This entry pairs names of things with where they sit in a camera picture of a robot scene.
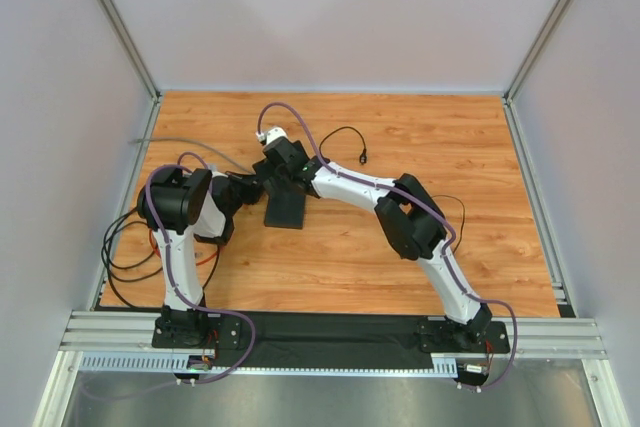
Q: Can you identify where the black power adapter cable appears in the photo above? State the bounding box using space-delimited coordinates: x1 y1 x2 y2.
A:
317 125 467 253

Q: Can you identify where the grey ethernet cable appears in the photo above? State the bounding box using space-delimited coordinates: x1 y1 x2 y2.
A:
130 136 241 171

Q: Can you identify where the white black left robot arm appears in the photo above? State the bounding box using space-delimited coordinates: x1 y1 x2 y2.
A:
136 164 263 337

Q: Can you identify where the red ethernet cable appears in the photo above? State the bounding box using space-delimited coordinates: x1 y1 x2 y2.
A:
149 229 221 271

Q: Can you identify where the black braided ethernet cable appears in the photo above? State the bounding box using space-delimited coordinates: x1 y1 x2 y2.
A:
197 241 224 298

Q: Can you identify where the black network switch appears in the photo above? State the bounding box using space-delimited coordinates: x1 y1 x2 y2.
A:
264 190 306 230

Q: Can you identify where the aluminium frame rail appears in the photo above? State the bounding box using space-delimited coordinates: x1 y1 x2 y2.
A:
59 312 606 378

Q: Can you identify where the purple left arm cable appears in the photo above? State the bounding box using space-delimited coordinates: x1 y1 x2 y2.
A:
79 150 259 401

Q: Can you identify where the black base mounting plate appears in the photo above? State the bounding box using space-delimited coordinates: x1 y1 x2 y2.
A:
151 309 511 370

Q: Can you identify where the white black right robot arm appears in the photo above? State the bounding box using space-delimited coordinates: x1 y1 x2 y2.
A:
254 128 492 348

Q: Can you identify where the thin black ethernet cable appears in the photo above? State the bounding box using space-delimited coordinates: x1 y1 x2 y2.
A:
99 211 166 311

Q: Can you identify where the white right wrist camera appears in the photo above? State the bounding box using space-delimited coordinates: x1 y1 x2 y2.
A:
256 126 288 146

